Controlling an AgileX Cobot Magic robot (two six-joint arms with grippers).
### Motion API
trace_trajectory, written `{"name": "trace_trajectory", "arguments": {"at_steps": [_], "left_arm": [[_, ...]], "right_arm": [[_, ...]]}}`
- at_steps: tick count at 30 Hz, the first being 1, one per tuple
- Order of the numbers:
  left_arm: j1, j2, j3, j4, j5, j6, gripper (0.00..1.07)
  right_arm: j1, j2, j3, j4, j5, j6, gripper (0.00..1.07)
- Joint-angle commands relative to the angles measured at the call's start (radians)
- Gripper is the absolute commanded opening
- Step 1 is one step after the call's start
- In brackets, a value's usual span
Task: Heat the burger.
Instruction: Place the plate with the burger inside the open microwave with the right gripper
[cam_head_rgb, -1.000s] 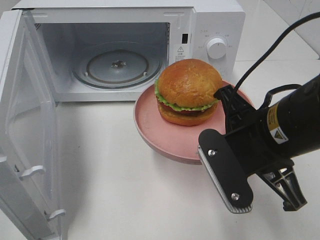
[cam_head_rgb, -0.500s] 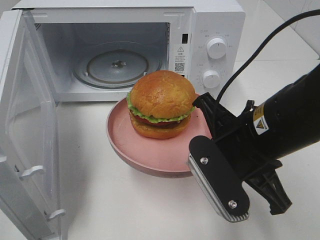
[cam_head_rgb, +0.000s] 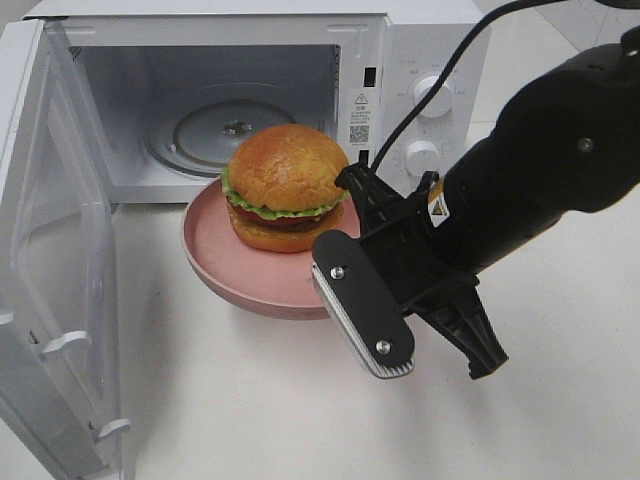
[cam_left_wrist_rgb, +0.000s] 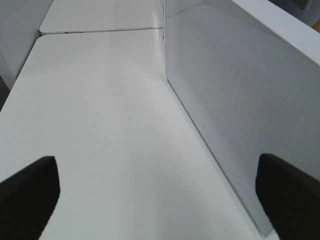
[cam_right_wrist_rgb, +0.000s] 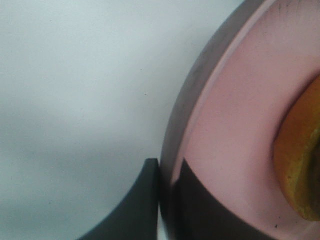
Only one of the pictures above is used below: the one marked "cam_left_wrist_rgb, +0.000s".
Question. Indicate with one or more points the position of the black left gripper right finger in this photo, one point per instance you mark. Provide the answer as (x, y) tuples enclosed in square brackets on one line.
[(289, 197)]

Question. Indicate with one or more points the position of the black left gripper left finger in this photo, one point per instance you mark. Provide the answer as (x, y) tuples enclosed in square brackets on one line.
[(28, 198)]

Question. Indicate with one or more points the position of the white microwave oven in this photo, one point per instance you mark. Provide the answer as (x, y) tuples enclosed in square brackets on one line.
[(307, 11)]

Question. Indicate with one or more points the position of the burger with lettuce and cheese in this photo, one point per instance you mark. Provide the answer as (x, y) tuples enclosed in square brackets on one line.
[(316, 26)]

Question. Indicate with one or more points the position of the white microwave door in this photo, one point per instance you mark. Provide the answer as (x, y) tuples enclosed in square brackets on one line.
[(248, 74)]

